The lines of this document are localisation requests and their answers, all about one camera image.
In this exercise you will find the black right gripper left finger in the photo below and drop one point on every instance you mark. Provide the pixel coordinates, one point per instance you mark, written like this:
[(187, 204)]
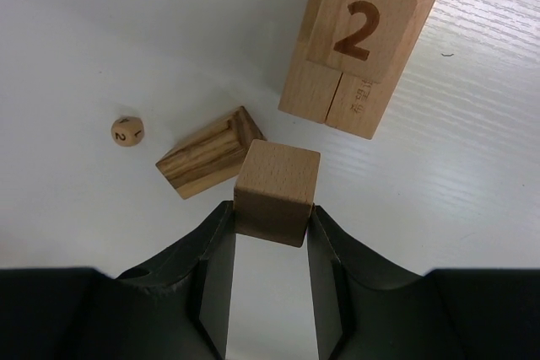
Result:
[(175, 305)]

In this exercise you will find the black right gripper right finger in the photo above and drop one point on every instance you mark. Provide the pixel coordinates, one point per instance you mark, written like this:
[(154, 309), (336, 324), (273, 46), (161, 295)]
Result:
[(367, 307)]

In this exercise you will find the dark-sided wood block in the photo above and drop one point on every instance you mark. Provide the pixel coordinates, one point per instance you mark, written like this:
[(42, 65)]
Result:
[(211, 155)]

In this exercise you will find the wood plank block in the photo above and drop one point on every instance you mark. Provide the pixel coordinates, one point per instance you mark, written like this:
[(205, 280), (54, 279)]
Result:
[(309, 88)]

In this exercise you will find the tiny wood cube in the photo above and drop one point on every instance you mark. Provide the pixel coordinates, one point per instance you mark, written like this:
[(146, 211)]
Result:
[(127, 131)]

